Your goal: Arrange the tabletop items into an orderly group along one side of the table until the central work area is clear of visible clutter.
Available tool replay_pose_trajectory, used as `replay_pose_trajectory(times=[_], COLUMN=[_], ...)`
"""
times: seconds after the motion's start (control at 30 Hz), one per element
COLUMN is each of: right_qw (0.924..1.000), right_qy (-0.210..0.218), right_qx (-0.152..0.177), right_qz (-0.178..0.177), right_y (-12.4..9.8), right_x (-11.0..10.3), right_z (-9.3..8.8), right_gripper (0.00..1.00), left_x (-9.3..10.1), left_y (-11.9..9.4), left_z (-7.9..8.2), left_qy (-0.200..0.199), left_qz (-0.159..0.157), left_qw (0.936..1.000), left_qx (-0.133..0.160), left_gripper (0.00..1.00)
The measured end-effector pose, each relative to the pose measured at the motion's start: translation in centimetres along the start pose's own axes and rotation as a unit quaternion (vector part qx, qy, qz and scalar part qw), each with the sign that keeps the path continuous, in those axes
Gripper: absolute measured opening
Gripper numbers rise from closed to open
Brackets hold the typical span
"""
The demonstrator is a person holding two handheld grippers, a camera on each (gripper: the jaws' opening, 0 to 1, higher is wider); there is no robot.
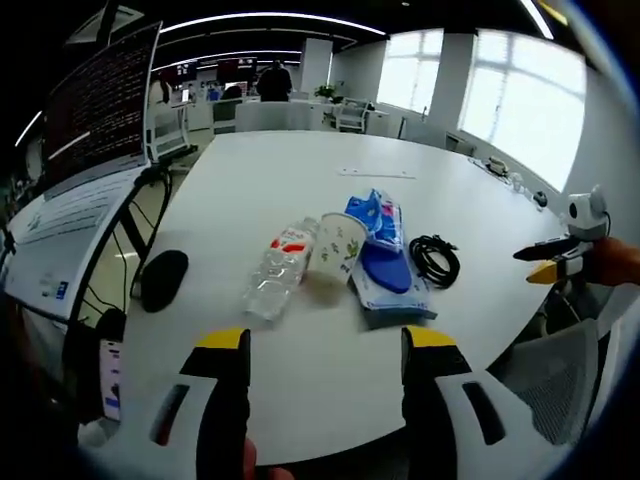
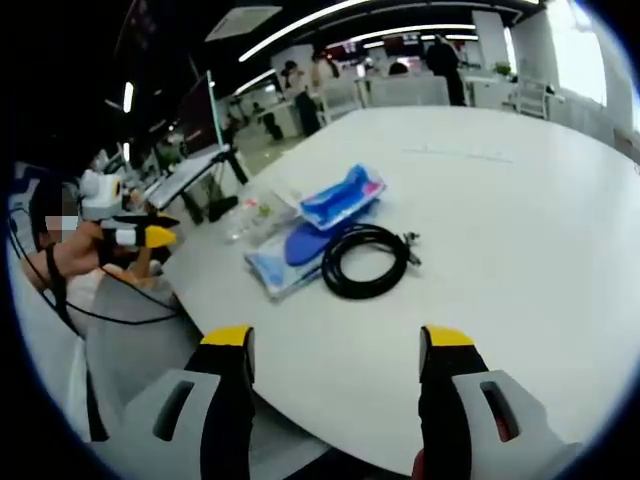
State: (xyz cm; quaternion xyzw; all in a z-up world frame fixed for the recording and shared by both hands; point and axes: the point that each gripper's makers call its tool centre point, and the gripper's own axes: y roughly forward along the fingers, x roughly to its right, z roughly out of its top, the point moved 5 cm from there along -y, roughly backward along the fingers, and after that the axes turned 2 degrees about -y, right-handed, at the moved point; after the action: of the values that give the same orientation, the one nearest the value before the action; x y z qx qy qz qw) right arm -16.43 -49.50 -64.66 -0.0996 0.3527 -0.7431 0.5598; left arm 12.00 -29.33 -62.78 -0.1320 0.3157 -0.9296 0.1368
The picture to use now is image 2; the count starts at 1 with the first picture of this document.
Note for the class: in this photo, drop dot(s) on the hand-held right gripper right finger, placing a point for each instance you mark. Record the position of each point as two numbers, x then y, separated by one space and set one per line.
445 400

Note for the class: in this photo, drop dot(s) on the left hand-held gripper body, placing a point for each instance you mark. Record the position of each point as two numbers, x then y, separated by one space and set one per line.
100 195

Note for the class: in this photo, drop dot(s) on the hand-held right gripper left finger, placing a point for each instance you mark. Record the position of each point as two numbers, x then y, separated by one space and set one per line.
227 400

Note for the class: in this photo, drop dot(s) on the clear plastic bag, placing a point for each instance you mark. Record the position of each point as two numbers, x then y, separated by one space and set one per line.
255 220

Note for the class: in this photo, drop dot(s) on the blue pouch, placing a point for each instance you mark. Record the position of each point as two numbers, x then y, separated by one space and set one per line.
285 265

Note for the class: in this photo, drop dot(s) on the blue pink packaged item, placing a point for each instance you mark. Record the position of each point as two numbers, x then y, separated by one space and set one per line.
340 197

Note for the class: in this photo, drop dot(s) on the person's left hand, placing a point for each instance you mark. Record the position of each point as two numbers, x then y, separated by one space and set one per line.
82 250

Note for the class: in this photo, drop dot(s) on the person's right hand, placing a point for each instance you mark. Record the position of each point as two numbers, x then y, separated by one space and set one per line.
419 467

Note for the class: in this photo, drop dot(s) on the black stand base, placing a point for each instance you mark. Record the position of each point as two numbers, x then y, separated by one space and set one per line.
222 209

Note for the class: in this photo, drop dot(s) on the white table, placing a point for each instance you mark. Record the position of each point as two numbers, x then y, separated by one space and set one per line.
500 260

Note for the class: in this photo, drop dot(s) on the person's white clothing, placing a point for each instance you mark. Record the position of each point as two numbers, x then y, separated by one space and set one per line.
50 360

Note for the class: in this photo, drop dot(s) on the ceiling air vent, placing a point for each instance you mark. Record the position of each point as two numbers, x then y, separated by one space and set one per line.
242 22

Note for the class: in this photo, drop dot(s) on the long ceiling light strip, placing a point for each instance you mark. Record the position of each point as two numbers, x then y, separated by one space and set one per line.
300 30

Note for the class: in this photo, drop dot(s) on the white chair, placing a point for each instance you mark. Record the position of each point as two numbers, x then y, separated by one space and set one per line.
532 97

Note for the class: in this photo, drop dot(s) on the green potted plant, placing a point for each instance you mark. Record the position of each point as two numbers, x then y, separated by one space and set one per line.
502 69

